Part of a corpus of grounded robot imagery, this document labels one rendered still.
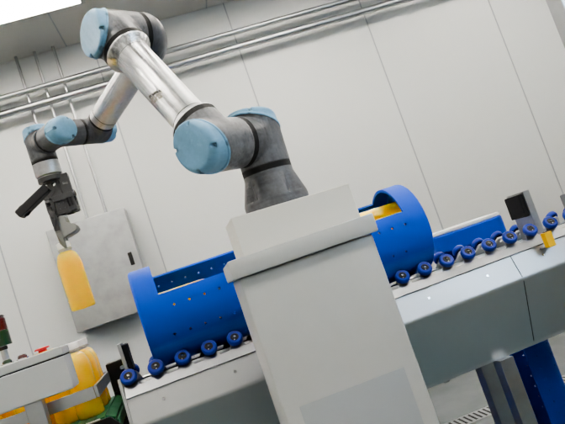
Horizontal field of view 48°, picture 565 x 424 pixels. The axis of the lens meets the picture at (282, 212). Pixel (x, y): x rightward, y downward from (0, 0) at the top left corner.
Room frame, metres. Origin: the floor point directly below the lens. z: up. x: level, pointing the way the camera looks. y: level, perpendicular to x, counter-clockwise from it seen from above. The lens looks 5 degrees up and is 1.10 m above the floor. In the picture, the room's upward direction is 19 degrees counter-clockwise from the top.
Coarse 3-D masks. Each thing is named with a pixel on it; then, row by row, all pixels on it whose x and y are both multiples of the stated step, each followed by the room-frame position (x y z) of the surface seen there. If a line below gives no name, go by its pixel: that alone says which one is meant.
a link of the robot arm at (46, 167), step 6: (42, 162) 1.78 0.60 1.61; (48, 162) 1.78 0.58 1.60; (54, 162) 1.80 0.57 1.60; (36, 168) 1.78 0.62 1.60; (42, 168) 1.78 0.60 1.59; (48, 168) 1.78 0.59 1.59; (54, 168) 1.79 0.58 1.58; (60, 168) 1.81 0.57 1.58; (36, 174) 1.79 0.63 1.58; (42, 174) 1.78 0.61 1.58; (48, 174) 1.79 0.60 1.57
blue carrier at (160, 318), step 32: (384, 192) 1.97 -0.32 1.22; (384, 224) 1.87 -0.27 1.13; (416, 224) 1.89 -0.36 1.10; (224, 256) 1.99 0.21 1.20; (384, 256) 1.87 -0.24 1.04; (416, 256) 1.91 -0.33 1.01; (160, 288) 1.96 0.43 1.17; (192, 288) 1.74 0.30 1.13; (224, 288) 1.75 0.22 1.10; (160, 320) 1.71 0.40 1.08; (192, 320) 1.73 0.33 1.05; (224, 320) 1.77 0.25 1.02; (160, 352) 1.74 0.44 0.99; (192, 352) 1.80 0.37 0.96
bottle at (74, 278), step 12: (60, 252) 1.82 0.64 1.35; (72, 252) 1.81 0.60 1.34; (60, 264) 1.80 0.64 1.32; (72, 264) 1.80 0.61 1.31; (72, 276) 1.80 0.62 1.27; (84, 276) 1.82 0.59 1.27; (72, 288) 1.80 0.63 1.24; (84, 288) 1.81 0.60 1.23; (72, 300) 1.80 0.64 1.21; (84, 300) 1.80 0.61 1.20
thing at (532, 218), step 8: (520, 192) 2.08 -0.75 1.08; (528, 192) 2.08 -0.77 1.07; (504, 200) 2.16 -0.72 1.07; (512, 200) 2.11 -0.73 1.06; (520, 200) 2.08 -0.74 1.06; (528, 200) 2.07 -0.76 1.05; (512, 208) 2.13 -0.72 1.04; (520, 208) 2.08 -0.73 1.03; (528, 208) 2.07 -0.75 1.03; (512, 216) 2.15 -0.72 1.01; (520, 216) 2.10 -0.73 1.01; (528, 216) 2.09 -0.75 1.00; (536, 216) 2.08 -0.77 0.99; (520, 224) 2.15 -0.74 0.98; (536, 224) 2.07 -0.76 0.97; (520, 232) 2.16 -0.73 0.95
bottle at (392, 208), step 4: (388, 204) 2.02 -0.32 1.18; (392, 204) 2.01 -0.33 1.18; (396, 204) 2.01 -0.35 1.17; (376, 208) 2.01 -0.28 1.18; (380, 208) 2.01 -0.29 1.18; (384, 208) 2.00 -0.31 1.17; (388, 208) 2.00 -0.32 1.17; (392, 208) 2.00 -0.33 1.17; (396, 208) 2.00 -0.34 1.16; (364, 212) 2.00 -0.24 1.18; (368, 212) 1.99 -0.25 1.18; (372, 212) 1.99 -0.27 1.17; (376, 212) 1.99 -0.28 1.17; (380, 212) 1.99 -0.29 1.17; (384, 212) 1.99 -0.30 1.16; (388, 212) 2.00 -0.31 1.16; (392, 212) 2.00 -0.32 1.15; (396, 212) 2.00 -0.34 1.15; (376, 216) 1.99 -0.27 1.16; (380, 216) 1.99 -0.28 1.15
